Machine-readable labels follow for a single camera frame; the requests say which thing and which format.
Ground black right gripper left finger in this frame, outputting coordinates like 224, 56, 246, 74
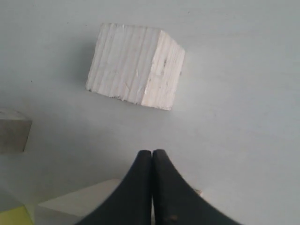
78, 150, 152, 225

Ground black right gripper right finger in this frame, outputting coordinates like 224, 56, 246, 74
152, 150, 238, 225

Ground small wooden cube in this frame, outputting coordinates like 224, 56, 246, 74
0, 108, 32, 154
34, 179, 121, 225

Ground yellow wooden cube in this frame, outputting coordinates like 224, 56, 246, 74
0, 206, 34, 225

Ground large plain wooden cube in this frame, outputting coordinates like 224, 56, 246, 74
85, 23, 185, 111

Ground small wooden cube back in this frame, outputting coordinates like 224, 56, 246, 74
0, 108, 32, 154

